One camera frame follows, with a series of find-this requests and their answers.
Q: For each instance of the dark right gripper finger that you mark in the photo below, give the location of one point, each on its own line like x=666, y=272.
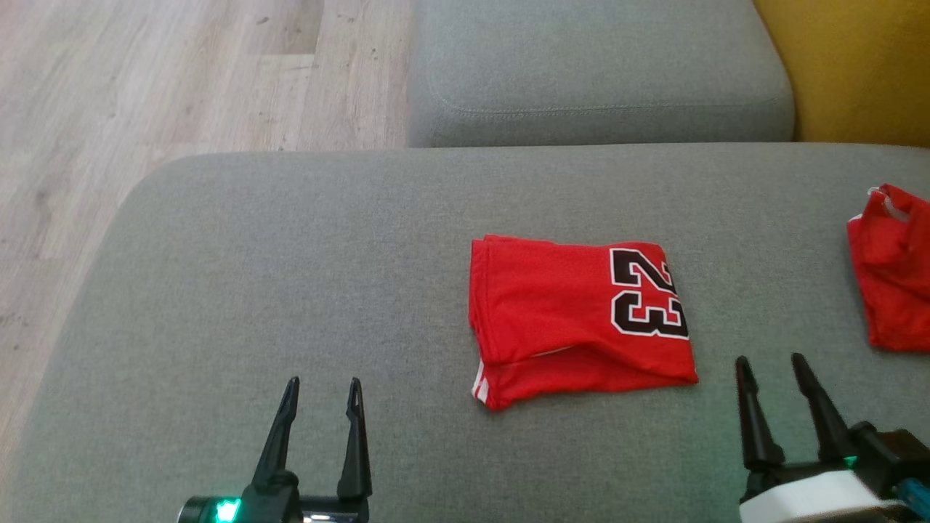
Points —
x=828, y=425
x=759, y=436

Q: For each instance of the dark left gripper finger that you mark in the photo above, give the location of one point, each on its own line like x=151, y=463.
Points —
x=282, y=428
x=356, y=450

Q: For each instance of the red basketball jersey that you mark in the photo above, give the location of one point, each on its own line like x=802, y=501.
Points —
x=545, y=305

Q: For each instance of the red garment with white patches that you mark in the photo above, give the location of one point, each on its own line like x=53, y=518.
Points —
x=894, y=290

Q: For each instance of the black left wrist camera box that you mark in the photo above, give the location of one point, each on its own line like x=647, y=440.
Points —
x=272, y=501

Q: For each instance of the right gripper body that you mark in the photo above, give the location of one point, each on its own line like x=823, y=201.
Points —
x=806, y=501

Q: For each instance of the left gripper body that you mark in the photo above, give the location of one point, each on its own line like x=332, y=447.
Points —
x=211, y=511

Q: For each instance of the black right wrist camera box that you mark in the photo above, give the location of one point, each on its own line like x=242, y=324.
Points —
x=894, y=457

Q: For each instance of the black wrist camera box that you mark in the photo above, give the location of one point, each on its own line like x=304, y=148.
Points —
x=272, y=501
x=894, y=457

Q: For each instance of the grey fabric sofa seat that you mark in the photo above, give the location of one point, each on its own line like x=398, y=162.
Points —
x=290, y=290

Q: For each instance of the grey sofa back cushion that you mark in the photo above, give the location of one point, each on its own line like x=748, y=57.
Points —
x=581, y=65

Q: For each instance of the yellow cushion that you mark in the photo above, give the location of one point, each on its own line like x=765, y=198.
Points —
x=857, y=65

